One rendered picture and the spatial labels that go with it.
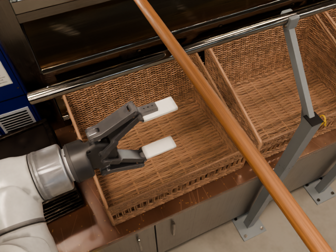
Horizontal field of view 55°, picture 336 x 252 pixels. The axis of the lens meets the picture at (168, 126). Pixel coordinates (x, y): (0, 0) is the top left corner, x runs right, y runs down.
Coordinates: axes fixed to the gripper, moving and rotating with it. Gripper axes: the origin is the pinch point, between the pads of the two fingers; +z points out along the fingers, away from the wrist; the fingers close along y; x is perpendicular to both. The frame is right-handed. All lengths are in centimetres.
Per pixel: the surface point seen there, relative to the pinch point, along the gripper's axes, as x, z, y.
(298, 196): 0, 82, 119
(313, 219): 14, 81, 119
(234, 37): -19.9, 28.8, 2.9
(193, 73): -9.5, 10.8, -1.3
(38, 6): -58, -15, 4
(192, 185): -8, 14, 57
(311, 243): 30.5, 10.4, -0.7
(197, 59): -48, 36, 37
